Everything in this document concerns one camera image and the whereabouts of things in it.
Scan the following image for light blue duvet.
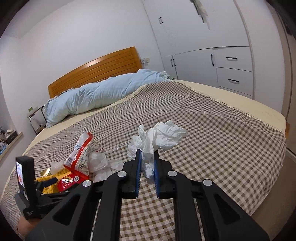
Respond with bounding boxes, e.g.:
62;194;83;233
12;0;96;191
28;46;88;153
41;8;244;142
43;69;172;128

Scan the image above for wooden bed with headboard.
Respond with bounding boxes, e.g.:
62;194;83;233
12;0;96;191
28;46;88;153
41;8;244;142
0;46;292;241

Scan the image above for items hanging on wardrobe handle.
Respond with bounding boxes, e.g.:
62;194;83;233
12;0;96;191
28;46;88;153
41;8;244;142
190;0;210;29

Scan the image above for white built-in wardrobe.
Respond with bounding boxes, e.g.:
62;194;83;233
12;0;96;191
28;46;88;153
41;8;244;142
143;1;254;98

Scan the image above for gold foil wrapper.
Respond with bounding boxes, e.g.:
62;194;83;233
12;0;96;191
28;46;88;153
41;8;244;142
40;168;51;177

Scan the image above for thin clear plastic bag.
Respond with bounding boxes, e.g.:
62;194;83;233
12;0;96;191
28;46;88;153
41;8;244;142
50;160;64;175

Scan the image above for wall power socket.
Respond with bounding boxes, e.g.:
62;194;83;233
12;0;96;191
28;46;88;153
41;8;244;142
140;58;150;64

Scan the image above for red white snack bag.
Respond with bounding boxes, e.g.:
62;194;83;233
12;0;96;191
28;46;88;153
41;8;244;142
63;132;99;178

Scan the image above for white tissue paper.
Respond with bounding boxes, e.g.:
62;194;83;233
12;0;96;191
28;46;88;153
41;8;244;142
127;120;187;182

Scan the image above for red snack wrapper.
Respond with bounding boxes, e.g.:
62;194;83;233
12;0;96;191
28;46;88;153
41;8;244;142
57;173;88;192

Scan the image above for yellow snack packet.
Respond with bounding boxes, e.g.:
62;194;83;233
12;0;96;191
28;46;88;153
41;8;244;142
34;168;71;194

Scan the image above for person's left hand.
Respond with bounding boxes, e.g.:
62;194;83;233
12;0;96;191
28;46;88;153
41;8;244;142
16;215;41;237

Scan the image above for window sill with clutter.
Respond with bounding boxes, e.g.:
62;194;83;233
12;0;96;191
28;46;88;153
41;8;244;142
1;130;23;159

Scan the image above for black metal bedside rack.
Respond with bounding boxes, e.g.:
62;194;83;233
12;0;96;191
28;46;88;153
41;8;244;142
27;105;47;135

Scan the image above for clear plastic film wad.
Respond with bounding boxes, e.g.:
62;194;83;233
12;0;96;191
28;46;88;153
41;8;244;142
88;152;123;183

